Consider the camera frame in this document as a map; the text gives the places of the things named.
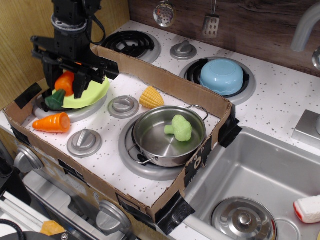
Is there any burner ring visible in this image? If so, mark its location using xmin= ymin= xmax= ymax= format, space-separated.
xmin=33 ymin=87 xmax=108 ymax=124
xmin=118 ymin=117 xmax=187 ymax=182

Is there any black cable bottom left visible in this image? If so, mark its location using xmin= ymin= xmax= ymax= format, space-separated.
xmin=0 ymin=218 xmax=26 ymax=240

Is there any hanging slotted spatula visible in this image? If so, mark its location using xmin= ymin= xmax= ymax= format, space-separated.
xmin=201 ymin=0 xmax=220 ymax=40

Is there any back left burner coil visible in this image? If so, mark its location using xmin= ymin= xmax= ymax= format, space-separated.
xmin=101 ymin=30 xmax=162 ymax=64

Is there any steel pot lid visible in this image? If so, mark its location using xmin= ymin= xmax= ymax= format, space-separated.
xmin=210 ymin=197 xmax=278 ymax=240

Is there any back right burner coil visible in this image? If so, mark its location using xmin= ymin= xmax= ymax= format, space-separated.
xmin=179 ymin=57 xmax=257 ymax=106

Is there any orange toy carrot with stem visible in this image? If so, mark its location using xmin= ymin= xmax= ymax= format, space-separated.
xmin=45 ymin=71 xmax=75 ymax=111

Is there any light green plate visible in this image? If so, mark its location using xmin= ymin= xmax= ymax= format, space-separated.
xmin=52 ymin=72 xmax=110 ymax=109

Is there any hanging perforated ladle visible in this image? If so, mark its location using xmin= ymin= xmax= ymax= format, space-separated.
xmin=153 ymin=0 xmax=177 ymax=28

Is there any oven front knob left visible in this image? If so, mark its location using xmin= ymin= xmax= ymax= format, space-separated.
xmin=14 ymin=144 xmax=44 ymax=173

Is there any oven knob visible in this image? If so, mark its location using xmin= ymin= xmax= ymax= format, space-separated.
xmin=14 ymin=144 xmax=44 ymax=173
xmin=95 ymin=200 xmax=131 ymax=235

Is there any front right burner ring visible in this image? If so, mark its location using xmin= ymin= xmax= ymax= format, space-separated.
xmin=118 ymin=117 xmax=187 ymax=182

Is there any yellow cloth scrap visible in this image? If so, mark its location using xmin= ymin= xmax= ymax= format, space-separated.
xmin=40 ymin=220 xmax=66 ymax=236

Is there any steel sink basin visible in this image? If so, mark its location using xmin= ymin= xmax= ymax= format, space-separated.
xmin=183 ymin=126 xmax=320 ymax=240

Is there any cardboard fence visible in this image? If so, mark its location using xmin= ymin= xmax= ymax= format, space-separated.
xmin=3 ymin=46 xmax=237 ymax=240

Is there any green toy broccoli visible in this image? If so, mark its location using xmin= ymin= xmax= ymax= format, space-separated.
xmin=164 ymin=114 xmax=192 ymax=142

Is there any front left burner ring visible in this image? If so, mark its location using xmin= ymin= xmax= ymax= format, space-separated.
xmin=33 ymin=87 xmax=108 ymax=124

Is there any silver stove knob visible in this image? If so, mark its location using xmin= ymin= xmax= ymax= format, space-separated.
xmin=170 ymin=40 xmax=198 ymax=60
xmin=67 ymin=129 xmax=102 ymax=158
xmin=108 ymin=95 xmax=140 ymax=119

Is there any silver stove knob middle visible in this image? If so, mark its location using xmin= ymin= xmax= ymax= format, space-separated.
xmin=108 ymin=95 xmax=140 ymax=119

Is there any burner coil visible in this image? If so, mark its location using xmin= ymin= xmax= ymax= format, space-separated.
xmin=101 ymin=30 xmax=162 ymax=64
xmin=179 ymin=57 xmax=257 ymax=106

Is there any silver stove knob back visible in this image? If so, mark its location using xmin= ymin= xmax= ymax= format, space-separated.
xmin=170 ymin=40 xmax=198 ymax=60

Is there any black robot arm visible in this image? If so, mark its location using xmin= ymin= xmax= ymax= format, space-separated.
xmin=30 ymin=0 xmax=119 ymax=99

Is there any steel pot with handles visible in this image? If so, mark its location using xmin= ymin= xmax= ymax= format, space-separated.
xmin=127 ymin=105 xmax=209 ymax=168

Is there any silver stove knob front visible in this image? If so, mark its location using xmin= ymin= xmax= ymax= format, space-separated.
xmin=67 ymin=129 xmax=102 ymax=158

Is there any red and white sponge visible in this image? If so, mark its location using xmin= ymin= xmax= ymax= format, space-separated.
xmin=293 ymin=195 xmax=320 ymax=224

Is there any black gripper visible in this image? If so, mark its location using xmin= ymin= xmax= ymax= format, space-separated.
xmin=30 ymin=30 xmax=119 ymax=99

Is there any silver faucet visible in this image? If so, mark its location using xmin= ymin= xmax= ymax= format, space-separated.
xmin=290 ymin=1 xmax=320 ymax=77

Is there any light blue plastic bowl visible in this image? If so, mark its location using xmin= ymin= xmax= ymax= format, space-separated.
xmin=199 ymin=59 xmax=244 ymax=96

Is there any orange toy carrot piece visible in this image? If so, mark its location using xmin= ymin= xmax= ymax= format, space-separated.
xmin=32 ymin=112 xmax=71 ymax=133

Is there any yellow toy corn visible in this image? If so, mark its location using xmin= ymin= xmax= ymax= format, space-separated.
xmin=139 ymin=86 xmax=165 ymax=109

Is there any oven front knob right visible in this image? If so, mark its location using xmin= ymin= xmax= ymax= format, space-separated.
xmin=95 ymin=200 xmax=131 ymax=235

